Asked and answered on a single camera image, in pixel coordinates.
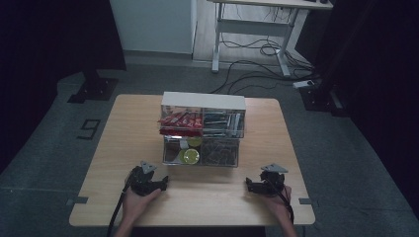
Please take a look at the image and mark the pile of red packets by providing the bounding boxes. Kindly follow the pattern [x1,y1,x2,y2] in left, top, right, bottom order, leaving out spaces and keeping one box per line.
[157,110,204,137]

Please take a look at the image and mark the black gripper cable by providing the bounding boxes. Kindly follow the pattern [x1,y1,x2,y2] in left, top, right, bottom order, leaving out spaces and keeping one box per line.
[107,177,132,237]
[272,184,295,225]

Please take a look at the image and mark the black curtain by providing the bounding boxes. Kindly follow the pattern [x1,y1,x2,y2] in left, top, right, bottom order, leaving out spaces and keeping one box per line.
[0,0,127,174]
[294,0,419,221]

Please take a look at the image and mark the black floor cables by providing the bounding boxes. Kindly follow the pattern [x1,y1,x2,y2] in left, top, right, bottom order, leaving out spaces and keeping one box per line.
[209,31,319,96]

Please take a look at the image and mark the black tape floor marker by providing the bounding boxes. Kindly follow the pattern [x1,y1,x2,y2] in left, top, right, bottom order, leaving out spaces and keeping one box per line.
[76,118,102,141]

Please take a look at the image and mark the pile of silver sachets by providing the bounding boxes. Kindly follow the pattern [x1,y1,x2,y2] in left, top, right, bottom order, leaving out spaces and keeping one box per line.
[203,111,245,138]

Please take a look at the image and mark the person's right hand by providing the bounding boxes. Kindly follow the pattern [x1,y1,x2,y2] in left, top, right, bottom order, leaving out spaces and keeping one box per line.
[262,185,293,225]

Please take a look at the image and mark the clear organizer with white top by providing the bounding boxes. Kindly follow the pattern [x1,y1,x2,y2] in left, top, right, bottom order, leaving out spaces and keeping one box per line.
[160,91,247,168]

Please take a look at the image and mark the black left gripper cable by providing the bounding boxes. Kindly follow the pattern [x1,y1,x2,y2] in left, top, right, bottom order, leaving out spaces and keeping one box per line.
[107,177,132,237]

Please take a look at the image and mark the white power strip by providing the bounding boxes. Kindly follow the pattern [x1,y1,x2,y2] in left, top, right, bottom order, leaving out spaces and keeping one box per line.
[293,79,316,90]

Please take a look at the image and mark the black stand base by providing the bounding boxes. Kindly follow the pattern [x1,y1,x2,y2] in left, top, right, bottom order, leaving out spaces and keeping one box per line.
[298,82,349,119]
[67,68,120,105]

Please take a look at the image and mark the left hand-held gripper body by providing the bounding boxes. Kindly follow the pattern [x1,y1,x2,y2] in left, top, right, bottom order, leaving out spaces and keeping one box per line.
[126,160,160,198]

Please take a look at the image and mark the white cabinet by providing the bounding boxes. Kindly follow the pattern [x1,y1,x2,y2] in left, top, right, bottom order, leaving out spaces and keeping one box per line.
[109,0,198,55]

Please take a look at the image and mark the pile of dark packets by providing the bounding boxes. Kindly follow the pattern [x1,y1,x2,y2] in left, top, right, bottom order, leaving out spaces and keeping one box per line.
[201,139,239,166]

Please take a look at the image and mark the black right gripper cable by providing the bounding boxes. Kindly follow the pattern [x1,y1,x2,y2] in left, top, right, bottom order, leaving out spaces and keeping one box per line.
[272,184,295,225]

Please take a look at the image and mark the white desk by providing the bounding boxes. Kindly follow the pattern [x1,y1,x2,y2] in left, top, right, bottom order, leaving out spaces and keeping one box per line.
[207,0,334,78]

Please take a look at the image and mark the person's left hand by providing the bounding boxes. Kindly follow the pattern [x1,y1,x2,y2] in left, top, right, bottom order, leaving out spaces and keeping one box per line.
[122,187,163,225]

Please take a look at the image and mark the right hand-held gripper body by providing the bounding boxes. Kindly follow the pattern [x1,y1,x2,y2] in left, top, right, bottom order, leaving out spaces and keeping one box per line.
[259,163,289,198]

